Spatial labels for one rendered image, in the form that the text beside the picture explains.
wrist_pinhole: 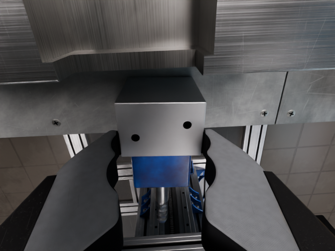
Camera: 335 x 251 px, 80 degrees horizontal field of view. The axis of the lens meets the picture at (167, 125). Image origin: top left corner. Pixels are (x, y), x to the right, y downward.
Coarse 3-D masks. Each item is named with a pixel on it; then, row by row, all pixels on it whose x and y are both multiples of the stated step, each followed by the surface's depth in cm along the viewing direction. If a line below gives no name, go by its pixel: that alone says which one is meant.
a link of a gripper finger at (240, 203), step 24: (216, 144) 11; (216, 168) 9; (240, 168) 9; (216, 192) 8; (240, 192) 8; (264, 192) 8; (216, 216) 7; (240, 216) 7; (264, 216) 7; (216, 240) 7; (240, 240) 6; (264, 240) 6; (288, 240) 6
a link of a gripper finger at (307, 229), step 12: (276, 180) 8; (276, 192) 8; (288, 192) 8; (288, 204) 7; (300, 204) 7; (288, 216) 7; (300, 216) 7; (312, 216) 7; (300, 228) 6; (312, 228) 6; (324, 228) 6; (300, 240) 6; (312, 240) 6; (324, 240) 6
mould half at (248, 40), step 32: (0, 0) 5; (224, 0) 6; (256, 0) 6; (288, 0) 6; (320, 0) 6; (0, 32) 6; (32, 32) 6; (224, 32) 6; (256, 32) 6; (288, 32) 6; (320, 32) 6; (0, 64) 6; (32, 64) 6; (224, 64) 6; (256, 64) 6; (288, 64) 6; (320, 64) 7
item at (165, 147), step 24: (120, 96) 12; (144, 96) 12; (168, 96) 12; (192, 96) 12; (120, 120) 11; (144, 120) 11; (168, 120) 11; (192, 120) 11; (120, 144) 12; (144, 144) 12; (168, 144) 12; (192, 144) 12; (144, 168) 14; (168, 168) 15
